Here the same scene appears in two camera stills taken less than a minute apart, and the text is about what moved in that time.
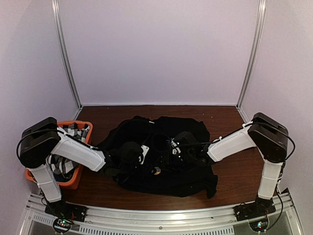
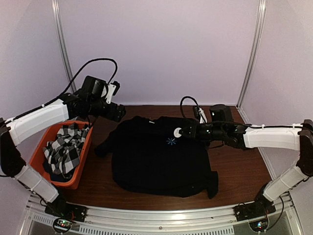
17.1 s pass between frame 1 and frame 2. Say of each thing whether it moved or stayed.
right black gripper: moved
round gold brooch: moved
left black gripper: moved
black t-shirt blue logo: stayed
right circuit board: stayed
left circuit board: stayed
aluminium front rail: stayed
